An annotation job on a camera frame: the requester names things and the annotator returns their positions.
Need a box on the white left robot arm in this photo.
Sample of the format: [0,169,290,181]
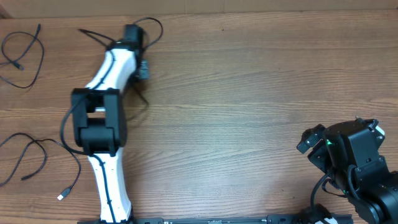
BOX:
[71,24,144,223]

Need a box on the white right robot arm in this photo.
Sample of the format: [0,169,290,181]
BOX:
[297,118,397,223]

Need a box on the black USB cable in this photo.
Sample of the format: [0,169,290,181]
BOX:
[0,133,82,202]
[0,24,45,90]
[124,17,164,122]

